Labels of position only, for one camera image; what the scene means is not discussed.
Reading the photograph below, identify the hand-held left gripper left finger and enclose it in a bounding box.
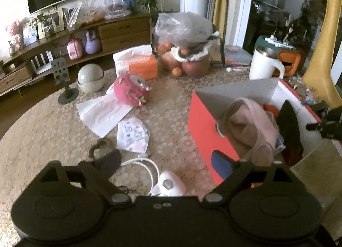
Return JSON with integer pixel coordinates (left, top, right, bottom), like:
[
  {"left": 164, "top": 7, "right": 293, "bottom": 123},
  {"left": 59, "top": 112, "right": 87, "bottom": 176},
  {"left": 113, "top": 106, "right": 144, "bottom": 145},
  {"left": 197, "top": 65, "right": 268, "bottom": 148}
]
[{"left": 33, "top": 149, "right": 133, "bottom": 208}]

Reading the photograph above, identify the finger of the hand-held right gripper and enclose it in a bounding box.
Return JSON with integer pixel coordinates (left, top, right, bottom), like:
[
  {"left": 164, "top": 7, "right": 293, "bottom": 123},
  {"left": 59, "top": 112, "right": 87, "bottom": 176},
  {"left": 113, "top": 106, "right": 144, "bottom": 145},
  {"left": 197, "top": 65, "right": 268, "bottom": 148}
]
[
  {"left": 305, "top": 122, "right": 342, "bottom": 140},
  {"left": 324, "top": 107, "right": 342, "bottom": 122}
]

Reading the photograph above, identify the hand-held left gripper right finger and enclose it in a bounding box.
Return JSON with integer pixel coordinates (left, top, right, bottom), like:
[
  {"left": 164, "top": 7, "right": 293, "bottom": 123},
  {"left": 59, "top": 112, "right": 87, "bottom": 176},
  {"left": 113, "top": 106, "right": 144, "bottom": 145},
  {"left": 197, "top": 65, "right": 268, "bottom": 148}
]
[{"left": 202, "top": 150, "right": 298, "bottom": 206}]

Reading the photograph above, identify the brown hair scrunchie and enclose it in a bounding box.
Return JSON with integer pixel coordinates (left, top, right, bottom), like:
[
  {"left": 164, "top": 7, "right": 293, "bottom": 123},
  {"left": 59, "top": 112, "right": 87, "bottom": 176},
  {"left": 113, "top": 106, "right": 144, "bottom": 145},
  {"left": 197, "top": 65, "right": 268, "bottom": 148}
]
[{"left": 89, "top": 138, "right": 118, "bottom": 160}]

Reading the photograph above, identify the orange cardboard box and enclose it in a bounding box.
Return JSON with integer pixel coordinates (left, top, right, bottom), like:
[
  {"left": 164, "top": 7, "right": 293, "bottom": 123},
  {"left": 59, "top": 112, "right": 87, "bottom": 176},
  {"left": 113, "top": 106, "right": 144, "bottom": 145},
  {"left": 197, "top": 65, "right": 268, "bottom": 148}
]
[{"left": 188, "top": 78, "right": 322, "bottom": 186}]

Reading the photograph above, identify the pink cloth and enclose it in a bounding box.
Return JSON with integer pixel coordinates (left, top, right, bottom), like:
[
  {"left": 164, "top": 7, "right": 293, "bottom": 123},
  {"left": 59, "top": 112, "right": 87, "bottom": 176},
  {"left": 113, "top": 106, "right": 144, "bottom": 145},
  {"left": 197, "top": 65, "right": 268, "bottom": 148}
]
[{"left": 216, "top": 98, "right": 280, "bottom": 167}]

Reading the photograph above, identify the white charger with cable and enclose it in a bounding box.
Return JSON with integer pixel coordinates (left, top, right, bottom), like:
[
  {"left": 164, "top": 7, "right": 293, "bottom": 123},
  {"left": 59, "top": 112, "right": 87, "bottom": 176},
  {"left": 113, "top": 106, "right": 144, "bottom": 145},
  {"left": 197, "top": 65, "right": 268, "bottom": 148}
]
[{"left": 120, "top": 158, "right": 187, "bottom": 197}]

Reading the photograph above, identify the orange cloth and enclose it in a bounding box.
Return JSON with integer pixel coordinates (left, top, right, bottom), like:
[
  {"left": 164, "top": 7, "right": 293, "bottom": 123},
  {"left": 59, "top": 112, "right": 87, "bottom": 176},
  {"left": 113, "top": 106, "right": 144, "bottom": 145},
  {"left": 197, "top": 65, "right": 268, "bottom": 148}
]
[{"left": 263, "top": 104, "right": 280, "bottom": 116}]

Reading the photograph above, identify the pink fruit plush toy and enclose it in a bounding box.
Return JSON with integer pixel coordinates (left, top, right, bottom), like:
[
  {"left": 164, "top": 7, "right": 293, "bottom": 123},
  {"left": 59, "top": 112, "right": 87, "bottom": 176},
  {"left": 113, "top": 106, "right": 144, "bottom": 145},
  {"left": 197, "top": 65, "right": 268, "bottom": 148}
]
[{"left": 114, "top": 73, "right": 152, "bottom": 108}]

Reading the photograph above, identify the printed white face mask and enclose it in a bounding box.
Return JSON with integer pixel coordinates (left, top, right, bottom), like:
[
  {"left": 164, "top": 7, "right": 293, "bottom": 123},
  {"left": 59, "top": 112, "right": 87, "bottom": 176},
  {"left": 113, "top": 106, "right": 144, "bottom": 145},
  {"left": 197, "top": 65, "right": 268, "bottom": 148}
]
[{"left": 117, "top": 117, "right": 150, "bottom": 153}]

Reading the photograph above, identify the white paper sheet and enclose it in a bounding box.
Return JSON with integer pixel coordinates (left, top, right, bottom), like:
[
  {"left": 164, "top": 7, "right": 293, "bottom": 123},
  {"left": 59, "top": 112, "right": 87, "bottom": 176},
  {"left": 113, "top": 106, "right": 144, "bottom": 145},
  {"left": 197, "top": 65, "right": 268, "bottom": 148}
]
[{"left": 77, "top": 85, "right": 133, "bottom": 138}]

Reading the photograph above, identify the yellow giraffe figure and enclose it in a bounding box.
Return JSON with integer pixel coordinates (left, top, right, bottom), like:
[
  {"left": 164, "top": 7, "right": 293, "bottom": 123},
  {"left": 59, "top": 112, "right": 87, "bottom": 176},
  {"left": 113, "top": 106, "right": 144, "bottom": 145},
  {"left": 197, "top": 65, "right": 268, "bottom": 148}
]
[{"left": 302, "top": 0, "right": 342, "bottom": 109}]

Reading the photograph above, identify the green orange tissue box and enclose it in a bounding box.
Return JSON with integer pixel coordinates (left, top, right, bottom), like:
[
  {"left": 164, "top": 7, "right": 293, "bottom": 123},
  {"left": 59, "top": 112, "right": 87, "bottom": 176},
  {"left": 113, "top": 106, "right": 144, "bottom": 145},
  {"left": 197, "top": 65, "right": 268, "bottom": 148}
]
[{"left": 252, "top": 35, "right": 301, "bottom": 77}]

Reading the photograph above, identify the round pale green container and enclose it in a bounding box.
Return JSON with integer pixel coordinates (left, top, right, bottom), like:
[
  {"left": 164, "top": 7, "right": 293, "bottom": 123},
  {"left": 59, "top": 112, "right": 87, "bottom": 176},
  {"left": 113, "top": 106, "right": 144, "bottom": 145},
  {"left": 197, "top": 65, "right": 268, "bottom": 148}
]
[{"left": 77, "top": 64, "right": 105, "bottom": 93}]

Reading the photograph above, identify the white steel mug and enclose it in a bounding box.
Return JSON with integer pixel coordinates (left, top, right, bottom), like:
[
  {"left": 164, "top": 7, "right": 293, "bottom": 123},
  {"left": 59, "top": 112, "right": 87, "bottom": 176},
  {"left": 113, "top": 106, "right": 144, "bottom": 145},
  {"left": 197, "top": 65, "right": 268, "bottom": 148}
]
[{"left": 249, "top": 46, "right": 285, "bottom": 81}]

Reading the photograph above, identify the orange tissue pack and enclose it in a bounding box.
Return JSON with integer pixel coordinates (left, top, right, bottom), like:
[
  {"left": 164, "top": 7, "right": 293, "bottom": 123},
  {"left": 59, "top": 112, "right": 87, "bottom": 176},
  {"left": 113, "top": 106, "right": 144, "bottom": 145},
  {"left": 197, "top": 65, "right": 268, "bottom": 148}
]
[{"left": 113, "top": 44, "right": 159, "bottom": 81}]

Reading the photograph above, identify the grey phone stand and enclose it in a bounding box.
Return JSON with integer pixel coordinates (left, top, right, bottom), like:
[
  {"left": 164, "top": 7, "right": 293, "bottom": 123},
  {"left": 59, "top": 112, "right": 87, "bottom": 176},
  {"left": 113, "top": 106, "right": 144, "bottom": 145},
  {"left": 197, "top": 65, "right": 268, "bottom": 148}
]
[{"left": 52, "top": 58, "right": 80, "bottom": 104}]

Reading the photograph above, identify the stack of books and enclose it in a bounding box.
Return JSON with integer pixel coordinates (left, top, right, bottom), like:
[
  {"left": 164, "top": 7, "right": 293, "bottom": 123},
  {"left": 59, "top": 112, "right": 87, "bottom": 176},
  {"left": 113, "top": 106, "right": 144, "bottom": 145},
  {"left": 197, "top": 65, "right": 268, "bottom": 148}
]
[{"left": 211, "top": 45, "right": 253, "bottom": 69}]

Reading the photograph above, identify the pink mini backpack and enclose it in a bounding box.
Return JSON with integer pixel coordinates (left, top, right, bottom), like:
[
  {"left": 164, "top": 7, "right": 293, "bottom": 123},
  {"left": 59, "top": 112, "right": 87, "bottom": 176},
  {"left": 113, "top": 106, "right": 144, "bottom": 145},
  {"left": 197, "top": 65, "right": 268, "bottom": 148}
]
[{"left": 67, "top": 38, "right": 82, "bottom": 60}]

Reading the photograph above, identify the purple kettlebell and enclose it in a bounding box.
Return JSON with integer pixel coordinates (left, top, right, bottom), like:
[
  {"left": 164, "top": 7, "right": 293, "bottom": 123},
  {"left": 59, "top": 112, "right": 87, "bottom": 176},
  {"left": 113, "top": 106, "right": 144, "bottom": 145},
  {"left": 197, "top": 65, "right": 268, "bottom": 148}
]
[{"left": 85, "top": 30, "right": 102, "bottom": 55}]

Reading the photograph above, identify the small wooden chair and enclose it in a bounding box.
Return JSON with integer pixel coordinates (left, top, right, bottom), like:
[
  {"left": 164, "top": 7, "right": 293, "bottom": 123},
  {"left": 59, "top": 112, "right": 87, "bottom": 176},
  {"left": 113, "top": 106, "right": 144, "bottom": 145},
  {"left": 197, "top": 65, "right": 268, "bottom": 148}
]
[{"left": 29, "top": 50, "right": 53, "bottom": 76}]

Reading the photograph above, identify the wooden tv cabinet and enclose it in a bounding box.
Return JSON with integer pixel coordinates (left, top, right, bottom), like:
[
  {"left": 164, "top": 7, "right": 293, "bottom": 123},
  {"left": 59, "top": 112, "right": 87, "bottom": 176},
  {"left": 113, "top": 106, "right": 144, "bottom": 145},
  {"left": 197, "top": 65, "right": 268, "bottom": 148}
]
[{"left": 0, "top": 13, "right": 153, "bottom": 98}]

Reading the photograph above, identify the plastic bag of fruit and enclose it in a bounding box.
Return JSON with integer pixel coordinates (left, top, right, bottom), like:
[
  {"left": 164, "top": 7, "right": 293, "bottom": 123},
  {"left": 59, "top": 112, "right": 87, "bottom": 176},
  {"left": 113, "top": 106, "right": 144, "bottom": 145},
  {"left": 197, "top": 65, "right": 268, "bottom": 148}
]
[{"left": 152, "top": 12, "right": 222, "bottom": 77}]

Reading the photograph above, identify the clear bag of snacks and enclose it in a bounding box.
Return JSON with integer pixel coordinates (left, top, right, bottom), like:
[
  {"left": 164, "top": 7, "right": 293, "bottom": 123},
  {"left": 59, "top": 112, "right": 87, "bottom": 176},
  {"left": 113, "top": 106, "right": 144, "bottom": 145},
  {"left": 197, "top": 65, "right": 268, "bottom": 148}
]
[{"left": 66, "top": 0, "right": 106, "bottom": 31}]

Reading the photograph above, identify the small blue picture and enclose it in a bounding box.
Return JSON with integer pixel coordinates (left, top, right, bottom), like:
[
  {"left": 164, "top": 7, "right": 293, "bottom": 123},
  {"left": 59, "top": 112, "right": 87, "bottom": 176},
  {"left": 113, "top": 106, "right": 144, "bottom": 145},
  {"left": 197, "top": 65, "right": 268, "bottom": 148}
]
[{"left": 22, "top": 21, "right": 38, "bottom": 45}]

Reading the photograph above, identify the clear plastic bag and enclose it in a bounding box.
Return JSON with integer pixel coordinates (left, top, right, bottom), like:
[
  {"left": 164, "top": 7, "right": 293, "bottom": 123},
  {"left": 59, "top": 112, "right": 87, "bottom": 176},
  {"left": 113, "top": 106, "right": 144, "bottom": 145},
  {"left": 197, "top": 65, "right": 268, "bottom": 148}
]
[{"left": 104, "top": 0, "right": 132, "bottom": 20}]

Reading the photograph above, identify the yellow curtain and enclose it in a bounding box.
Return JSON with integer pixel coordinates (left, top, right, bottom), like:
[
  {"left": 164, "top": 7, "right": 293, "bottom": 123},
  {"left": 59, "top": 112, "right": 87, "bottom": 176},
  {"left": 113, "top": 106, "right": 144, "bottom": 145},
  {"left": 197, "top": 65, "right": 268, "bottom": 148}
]
[{"left": 212, "top": 0, "right": 230, "bottom": 40}]

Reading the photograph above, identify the pink bear toy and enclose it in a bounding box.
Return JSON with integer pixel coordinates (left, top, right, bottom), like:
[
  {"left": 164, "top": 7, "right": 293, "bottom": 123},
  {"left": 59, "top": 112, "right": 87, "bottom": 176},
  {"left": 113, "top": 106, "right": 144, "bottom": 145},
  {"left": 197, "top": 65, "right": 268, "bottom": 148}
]
[{"left": 5, "top": 19, "right": 24, "bottom": 49}]

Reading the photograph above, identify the white photo frame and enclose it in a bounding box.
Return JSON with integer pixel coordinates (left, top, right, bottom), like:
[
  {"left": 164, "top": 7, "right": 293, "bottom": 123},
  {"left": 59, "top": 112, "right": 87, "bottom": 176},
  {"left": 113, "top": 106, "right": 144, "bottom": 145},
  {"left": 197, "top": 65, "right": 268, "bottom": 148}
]
[{"left": 36, "top": 8, "right": 65, "bottom": 40}]

